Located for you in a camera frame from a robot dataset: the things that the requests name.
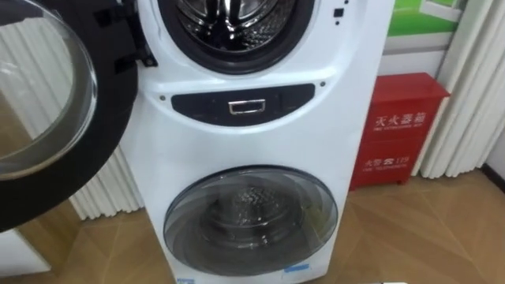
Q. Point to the white stacked washing machines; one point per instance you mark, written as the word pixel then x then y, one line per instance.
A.
pixel 256 146

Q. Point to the black round washer door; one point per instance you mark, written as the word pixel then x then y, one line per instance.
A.
pixel 110 118

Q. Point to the red fire equipment cabinet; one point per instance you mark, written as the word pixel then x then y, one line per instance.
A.
pixel 398 130

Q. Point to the white plastic laundry basket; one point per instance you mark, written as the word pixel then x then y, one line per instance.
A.
pixel 388 282

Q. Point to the grey bed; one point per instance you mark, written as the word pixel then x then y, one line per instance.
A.
pixel 19 252

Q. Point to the green wall poster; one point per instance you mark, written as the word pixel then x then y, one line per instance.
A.
pixel 422 17

